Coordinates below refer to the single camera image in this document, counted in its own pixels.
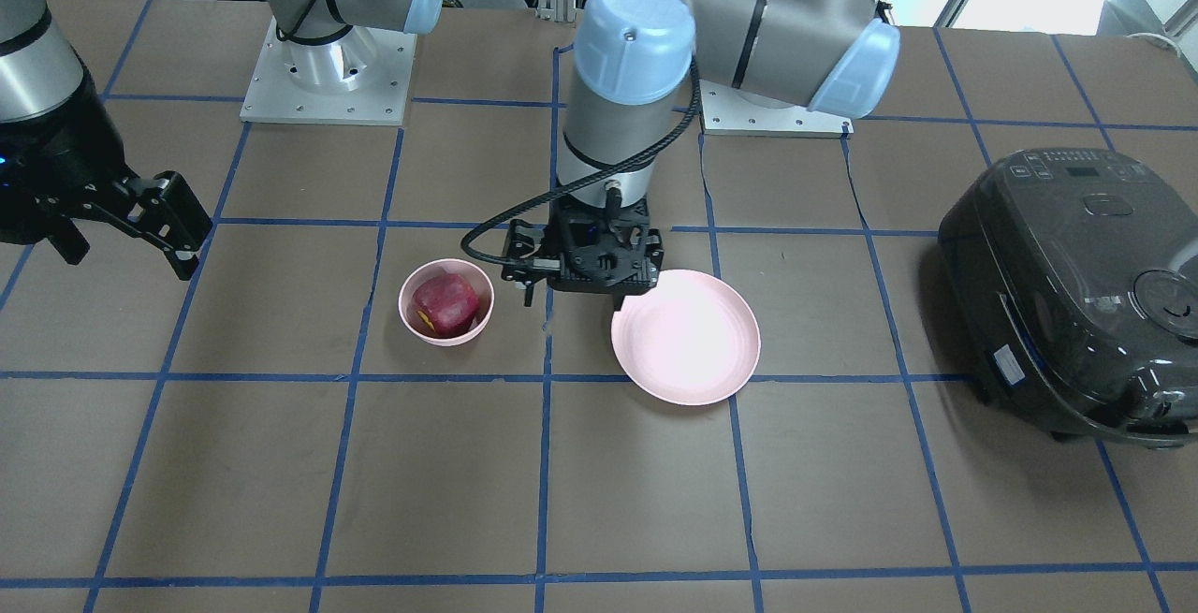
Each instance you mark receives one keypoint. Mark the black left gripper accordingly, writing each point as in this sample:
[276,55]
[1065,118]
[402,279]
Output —
[518,244]

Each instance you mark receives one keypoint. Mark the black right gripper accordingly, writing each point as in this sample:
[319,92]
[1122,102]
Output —
[49,162]

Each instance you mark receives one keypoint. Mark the pink bowl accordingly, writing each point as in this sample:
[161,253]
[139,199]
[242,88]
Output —
[479,281]

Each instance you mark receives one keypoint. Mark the red apple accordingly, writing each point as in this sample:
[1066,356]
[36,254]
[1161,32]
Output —
[445,306]

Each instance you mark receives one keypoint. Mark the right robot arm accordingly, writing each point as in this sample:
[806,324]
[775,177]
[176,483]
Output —
[41,69]

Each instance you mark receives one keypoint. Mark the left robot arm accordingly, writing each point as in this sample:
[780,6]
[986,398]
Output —
[636,88]

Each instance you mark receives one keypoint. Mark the pink plate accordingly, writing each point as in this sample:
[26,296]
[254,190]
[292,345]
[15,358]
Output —
[691,340]

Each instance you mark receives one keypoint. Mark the black rice cooker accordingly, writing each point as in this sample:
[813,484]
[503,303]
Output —
[1075,272]

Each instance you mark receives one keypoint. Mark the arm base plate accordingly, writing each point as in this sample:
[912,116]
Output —
[731,112]
[361,79]

